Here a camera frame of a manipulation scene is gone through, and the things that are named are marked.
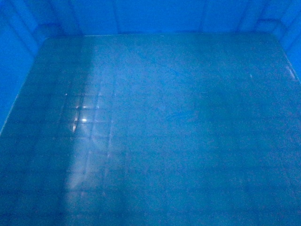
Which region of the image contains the large blue plastic crate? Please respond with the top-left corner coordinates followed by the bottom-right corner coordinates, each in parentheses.
top-left (0, 0), bottom-right (301, 226)

